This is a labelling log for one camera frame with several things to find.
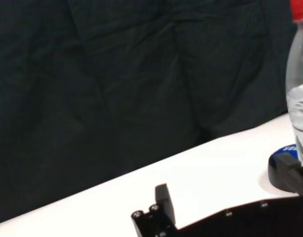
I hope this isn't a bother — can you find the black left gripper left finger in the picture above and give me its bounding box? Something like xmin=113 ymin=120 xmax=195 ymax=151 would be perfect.
xmin=131 ymin=183 xmax=177 ymax=237

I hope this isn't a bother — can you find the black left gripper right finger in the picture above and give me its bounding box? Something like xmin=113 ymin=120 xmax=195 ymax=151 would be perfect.
xmin=276 ymin=152 xmax=303 ymax=196

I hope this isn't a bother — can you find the blue push button black base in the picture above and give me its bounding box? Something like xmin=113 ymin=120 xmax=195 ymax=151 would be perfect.
xmin=267 ymin=144 xmax=303 ymax=194

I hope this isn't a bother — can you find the clear water bottle red cap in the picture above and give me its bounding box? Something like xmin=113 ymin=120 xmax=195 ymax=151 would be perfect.
xmin=286 ymin=0 xmax=303 ymax=166

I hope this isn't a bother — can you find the black fabric backdrop curtain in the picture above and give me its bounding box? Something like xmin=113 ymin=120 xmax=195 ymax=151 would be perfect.
xmin=0 ymin=0 xmax=303 ymax=227

